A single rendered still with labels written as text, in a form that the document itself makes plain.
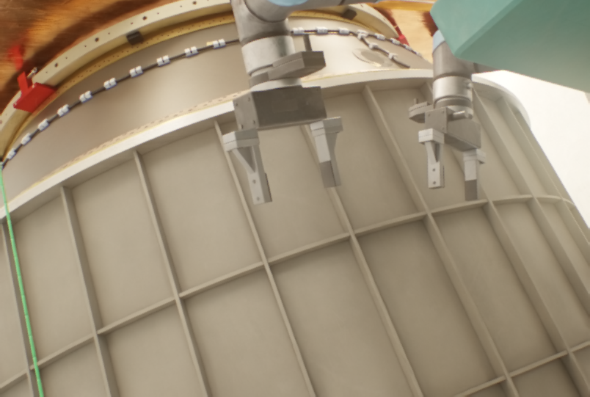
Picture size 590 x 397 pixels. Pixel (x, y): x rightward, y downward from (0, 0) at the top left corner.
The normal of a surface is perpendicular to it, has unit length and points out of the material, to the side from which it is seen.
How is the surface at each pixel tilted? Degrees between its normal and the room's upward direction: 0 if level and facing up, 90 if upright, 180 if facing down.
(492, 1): 90
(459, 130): 113
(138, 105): 62
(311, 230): 90
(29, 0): 180
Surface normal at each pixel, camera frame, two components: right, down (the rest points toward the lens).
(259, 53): -0.38, 0.07
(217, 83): -0.15, -0.77
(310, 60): 0.64, -0.14
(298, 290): 0.04, -0.44
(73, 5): 0.35, 0.85
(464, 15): -0.72, -0.02
